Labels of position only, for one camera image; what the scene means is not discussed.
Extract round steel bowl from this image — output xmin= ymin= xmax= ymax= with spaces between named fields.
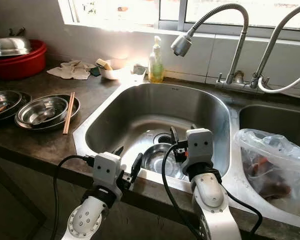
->
xmin=140 ymin=142 xmax=188 ymax=180

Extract stainless steel double sink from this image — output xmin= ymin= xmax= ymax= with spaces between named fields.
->
xmin=72 ymin=81 xmax=300 ymax=231

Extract steel plate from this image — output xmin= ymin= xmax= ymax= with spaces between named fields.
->
xmin=0 ymin=91 xmax=32 ymax=124
xmin=14 ymin=94 xmax=81 ymax=132

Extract dish soap pump bottle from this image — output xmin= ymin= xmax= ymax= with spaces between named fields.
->
xmin=148 ymin=35 xmax=166 ymax=84

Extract small grey scrubber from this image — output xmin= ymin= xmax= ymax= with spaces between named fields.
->
xmin=131 ymin=63 xmax=148 ymax=76

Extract small white bowl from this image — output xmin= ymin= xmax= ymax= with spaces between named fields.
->
xmin=100 ymin=59 xmax=128 ymax=81

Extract gooseneck faucet with spray head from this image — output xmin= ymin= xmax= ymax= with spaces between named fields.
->
xmin=171 ymin=3 xmax=250 ymax=92

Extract steel spoon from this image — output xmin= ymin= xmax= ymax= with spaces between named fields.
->
xmin=31 ymin=110 xmax=56 ymax=126

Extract clear plastic bag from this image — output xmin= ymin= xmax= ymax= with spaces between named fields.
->
xmin=234 ymin=128 xmax=300 ymax=218

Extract yellow sponge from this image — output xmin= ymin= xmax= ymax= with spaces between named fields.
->
xmin=96 ymin=58 xmax=114 ymax=71

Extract white crumpled cloth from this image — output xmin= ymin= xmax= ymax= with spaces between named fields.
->
xmin=46 ymin=60 xmax=96 ymax=81

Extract plain gooseneck faucet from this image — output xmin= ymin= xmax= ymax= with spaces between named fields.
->
xmin=250 ymin=4 xmax=300 ymax=92

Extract wooden counter cabinet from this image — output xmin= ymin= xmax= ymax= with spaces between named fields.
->
xmin=0 ymin=150 xmax=300 ymax=240

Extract red plastic basin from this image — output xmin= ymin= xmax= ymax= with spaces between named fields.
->
xmin=0 ymin=39 xmax=48 ymax=81

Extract domed steel lid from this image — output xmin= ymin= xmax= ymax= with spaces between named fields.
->
xmin=0 ymin=27 xmax=32 ymax=57

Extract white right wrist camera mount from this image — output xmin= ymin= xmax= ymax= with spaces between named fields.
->
xmin=185 ymin=128 xmax=214 ymax=168

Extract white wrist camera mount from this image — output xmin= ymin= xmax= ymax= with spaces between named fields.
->
xmin=93 ymin=152 xmax=123 ymax=191
xmin=185 ymin=128 xmax=214 ymax=168

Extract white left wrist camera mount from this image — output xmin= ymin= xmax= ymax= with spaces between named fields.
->
xmin=93 ymin=152 xmax=123 ymax=191

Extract white hose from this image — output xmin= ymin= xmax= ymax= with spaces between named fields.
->
xmin=258 ymin=70 xmax=300 ymax=94

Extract grey window frame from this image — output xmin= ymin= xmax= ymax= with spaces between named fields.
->
xmin=57 ymin=0 xmax=300 ymax=36

